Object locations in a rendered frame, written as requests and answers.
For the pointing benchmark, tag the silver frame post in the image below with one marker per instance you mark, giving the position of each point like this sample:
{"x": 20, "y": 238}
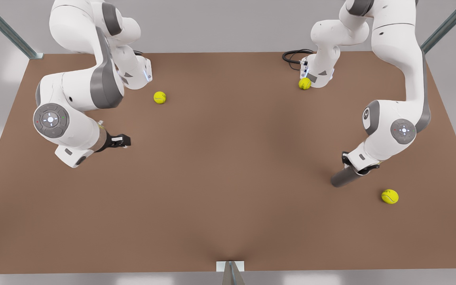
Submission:
{"x": 6, "y": 29}
{"x": 231, "y": 273}
{"x": 445, "y": 25}

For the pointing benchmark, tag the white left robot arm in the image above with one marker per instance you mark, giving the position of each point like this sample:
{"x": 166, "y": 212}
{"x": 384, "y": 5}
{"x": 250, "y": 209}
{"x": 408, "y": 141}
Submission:
{"x": 398, "y": 47}

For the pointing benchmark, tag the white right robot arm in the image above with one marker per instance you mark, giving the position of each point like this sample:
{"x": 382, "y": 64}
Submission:
{"x": 75, "y": 85}

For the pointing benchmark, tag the yellow tennis ball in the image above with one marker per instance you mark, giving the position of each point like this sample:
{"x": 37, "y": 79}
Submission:
{"x": 389, "y": 196}
{"x": 159, "y": 97}
{"x": 304, "y": 83}

